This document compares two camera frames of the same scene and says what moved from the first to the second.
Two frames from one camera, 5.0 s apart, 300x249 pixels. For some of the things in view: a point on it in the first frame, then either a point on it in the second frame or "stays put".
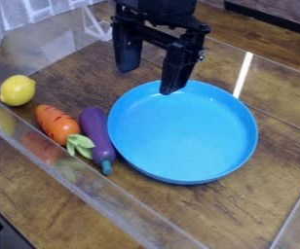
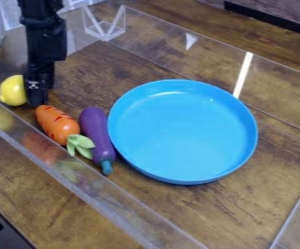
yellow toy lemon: (16, 89) stays put
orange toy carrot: (61, 128) stays put
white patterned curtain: (4, 15) stays put
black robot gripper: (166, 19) to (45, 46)
